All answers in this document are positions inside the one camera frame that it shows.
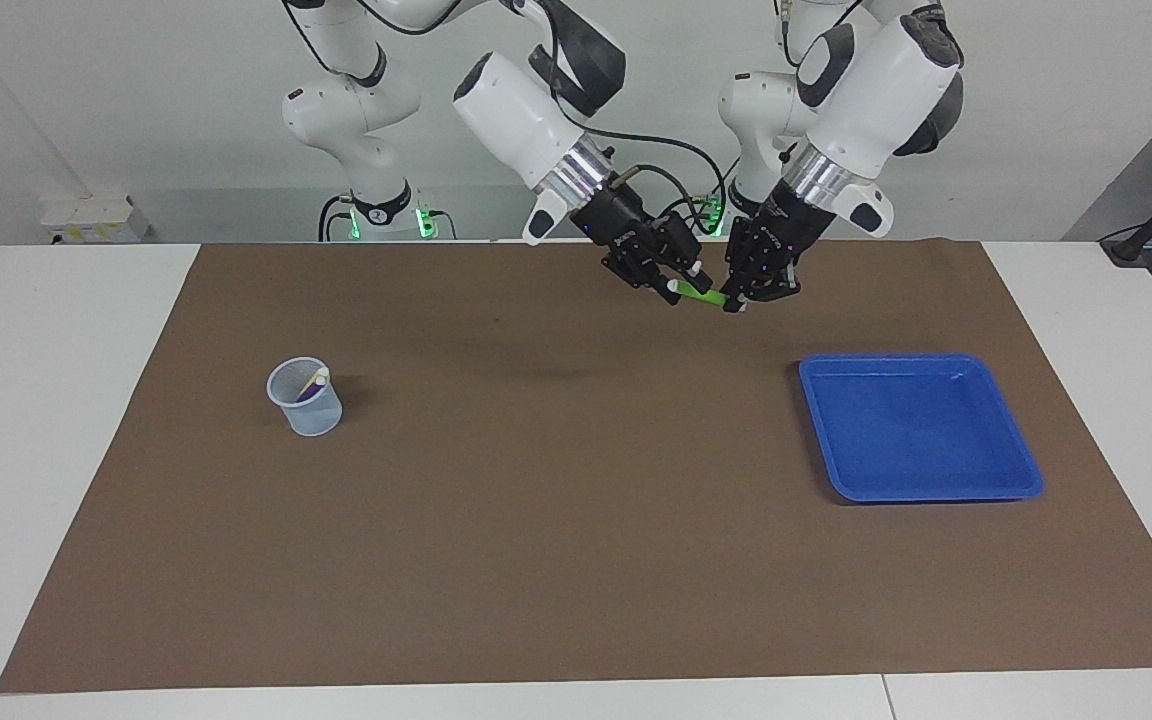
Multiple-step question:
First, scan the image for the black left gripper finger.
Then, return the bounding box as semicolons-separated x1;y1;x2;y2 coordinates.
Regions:
721;218;754;303
746;250;802;303

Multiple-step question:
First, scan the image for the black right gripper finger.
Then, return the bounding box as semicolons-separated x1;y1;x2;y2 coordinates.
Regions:
651;213;707;283
601;243;684;306

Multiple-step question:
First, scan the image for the green pen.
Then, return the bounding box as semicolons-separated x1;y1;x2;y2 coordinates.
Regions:
666;278;747;313

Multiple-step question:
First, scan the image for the blue plastic tray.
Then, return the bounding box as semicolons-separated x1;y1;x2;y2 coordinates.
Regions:
799;353;1045;503

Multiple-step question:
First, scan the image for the brown table mat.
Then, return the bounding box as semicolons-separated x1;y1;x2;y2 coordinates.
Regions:
0;240;1152;694

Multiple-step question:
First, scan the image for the translucent plastic cup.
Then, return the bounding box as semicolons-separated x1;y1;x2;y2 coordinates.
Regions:
267;357;344;437

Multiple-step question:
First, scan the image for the black left base cable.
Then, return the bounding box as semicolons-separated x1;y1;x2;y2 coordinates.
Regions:
648;150;742;238

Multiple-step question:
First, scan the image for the black right arm gripper cable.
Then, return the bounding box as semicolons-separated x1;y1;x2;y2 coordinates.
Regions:
546;0;727;236

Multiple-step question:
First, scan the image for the white wall socket box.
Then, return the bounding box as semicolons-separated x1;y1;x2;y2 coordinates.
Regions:
41;195;152;244

